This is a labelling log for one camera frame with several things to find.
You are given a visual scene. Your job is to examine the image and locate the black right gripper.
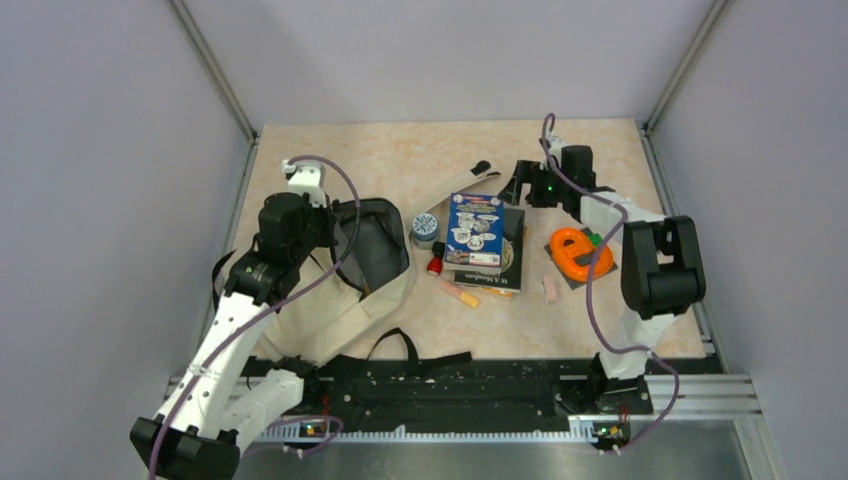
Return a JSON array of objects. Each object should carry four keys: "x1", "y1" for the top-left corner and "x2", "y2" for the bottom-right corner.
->
[{"x1": 497, "y1": 160, "x2": 569, "y2": 209}]

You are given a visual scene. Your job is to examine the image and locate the blue illustrated book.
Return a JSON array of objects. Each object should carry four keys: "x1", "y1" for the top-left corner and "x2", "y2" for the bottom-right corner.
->
[{"x1": 443, "y1": 192, "x2": 505, "y2": 274}]

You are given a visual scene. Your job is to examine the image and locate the black hardcover book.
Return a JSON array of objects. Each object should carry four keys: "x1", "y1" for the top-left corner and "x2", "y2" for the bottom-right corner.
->
[{"x1": 453, "y1": 208, "x2": 526, "y2": 297}]

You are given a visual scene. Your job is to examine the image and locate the cream canvas backpack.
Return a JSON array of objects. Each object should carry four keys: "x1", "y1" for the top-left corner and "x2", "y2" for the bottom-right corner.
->
[{"x1": 251, "y1": 160, "x2": 497, "y2": 366}]

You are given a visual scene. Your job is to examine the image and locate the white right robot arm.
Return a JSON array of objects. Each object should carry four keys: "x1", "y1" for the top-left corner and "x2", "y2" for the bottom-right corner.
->
[{"x1": 498, "y1": 145, "x2": 707, "y2": 412}]

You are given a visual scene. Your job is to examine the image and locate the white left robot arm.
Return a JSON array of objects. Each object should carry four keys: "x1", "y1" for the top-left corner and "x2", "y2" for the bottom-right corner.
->
[{"x1": 130, "y1": 193, "x2": 335, "y2": 479}]

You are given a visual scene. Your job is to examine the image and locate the orange curved toy track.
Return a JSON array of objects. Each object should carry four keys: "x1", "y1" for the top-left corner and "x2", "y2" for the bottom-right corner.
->
[{"x1": 548, "y1": 228, "x2": 615, "y2": 283}]

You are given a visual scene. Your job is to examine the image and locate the red black glue bottle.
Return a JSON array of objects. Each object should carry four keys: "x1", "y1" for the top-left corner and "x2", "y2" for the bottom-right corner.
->
[{"x1": 426, "y1": 241, "x2": 446, "y2": 276}]

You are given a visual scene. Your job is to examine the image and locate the orange pink highlighter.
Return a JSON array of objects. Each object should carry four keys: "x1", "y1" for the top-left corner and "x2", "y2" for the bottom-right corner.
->
[{"x1": 436, "y1": 278, "x2": 480, "y2": 308}]

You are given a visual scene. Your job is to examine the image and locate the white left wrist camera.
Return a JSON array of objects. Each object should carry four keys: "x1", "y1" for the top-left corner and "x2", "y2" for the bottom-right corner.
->
[{"x1": 281, "y1": 159, "x2": 328, "y2": 208}]

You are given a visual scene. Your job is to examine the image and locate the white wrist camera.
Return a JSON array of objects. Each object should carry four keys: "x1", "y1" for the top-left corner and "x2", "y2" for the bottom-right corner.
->
[
  {"x1": 544, "y1": 134, "x2": 568, "y2": 162},
  {"x1": 281, "y1": 159, "x2": 328, "y2": 208}
]

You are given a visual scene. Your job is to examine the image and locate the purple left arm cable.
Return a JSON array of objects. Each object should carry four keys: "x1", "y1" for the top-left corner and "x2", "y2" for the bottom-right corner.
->
[{"x1": 146, "y1": 154, "x2": 362, "y2": 480}]

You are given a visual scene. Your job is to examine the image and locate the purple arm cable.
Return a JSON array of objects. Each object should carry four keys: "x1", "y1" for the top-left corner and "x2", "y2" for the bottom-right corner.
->
[
  {"x1": 146, "y1": 154, "x2": 362, "y2": 480},
  {"x1": 540, "y1": 112, "x2": 681, "y2": 458}
]

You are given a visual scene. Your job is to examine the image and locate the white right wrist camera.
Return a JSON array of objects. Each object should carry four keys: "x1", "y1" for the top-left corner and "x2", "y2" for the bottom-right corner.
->
[{"x1": 544, "y1": 134, "x2": 568, "y2": 162}]

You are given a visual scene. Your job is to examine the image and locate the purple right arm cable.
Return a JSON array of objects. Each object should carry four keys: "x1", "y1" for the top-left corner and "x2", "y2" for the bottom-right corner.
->
[{"x1": 540, "y1": 112, "x2": 681, "y2": 458}]

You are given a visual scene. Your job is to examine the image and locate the aluminium frame rail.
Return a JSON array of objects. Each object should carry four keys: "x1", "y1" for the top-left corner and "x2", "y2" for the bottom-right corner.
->
[{"x1": 142, "y1": 0, "x2": 260, "y2": 480}]

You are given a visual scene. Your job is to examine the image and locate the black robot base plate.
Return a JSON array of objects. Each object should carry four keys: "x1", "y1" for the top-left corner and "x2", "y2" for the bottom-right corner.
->
[{"x1": 238, "y1": 354, "x2": 654, "y2": 435}]

